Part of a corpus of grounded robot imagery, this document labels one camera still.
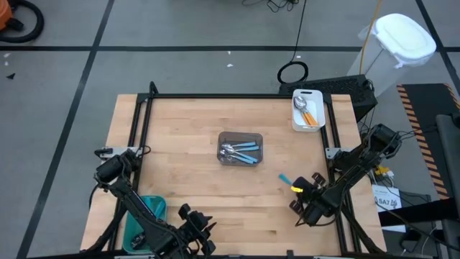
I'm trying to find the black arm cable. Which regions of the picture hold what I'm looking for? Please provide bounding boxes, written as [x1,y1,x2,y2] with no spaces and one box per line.
[88,179,100,210]

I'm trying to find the teal plastic bin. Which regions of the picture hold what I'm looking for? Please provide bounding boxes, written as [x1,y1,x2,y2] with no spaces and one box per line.
[122,194,168,255]

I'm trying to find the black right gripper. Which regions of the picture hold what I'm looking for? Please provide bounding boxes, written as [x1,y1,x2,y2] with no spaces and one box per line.
[289,172,326,220]

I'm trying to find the dark grey stand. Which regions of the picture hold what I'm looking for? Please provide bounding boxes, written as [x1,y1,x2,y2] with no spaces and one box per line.
[435,114,460,259]

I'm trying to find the orange vacuum cleaner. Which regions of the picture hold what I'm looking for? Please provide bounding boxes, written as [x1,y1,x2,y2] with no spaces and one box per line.
[0,0,14,32]

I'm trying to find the white paper label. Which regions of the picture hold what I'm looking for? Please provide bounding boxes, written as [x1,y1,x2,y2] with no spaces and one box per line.
[372,183,407,233]

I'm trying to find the power strip yellow plugs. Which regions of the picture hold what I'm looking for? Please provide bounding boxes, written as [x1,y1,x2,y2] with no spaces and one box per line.
[373,163,396,181]

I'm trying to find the yellow cable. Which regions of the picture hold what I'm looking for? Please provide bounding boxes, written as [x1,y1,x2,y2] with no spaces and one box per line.
[359,0,384,75]

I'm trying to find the grey translucent plastic bin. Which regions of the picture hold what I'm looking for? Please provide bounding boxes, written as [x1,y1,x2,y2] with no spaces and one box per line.
[216,131,264,167]

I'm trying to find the black mat striped edge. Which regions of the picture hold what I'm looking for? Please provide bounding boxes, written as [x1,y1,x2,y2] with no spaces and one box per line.
[396,83,460,201]

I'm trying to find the black coiled cable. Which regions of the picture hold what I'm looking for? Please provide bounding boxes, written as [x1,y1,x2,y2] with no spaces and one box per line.
[276,0,310,86]

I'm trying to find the white plastic bin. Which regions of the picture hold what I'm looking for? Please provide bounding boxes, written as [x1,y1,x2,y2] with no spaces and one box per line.
[291,88,326,133]

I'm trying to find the black metal beam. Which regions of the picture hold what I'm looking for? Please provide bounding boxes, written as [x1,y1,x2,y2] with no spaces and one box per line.
[377,196,460,228]

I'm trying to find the white lidded trash bin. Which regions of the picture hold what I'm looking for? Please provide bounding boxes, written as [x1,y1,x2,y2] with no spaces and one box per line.
[346,13,438,97]

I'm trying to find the silver spoon orange handle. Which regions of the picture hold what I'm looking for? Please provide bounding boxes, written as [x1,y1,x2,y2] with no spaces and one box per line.
[296,96,318,127]
[295,96,316,127]
[298,96,320,127]
[294,96,312,127]

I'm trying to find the black vacuum hose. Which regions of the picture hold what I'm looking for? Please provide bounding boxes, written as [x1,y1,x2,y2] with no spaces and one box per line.
[0,0,45,44]

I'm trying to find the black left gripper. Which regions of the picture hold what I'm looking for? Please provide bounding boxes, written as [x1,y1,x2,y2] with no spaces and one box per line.
[178,203,218,256]

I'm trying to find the black metal table frame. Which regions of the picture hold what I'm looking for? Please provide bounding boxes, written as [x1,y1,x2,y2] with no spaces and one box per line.
[80,81,387,259]

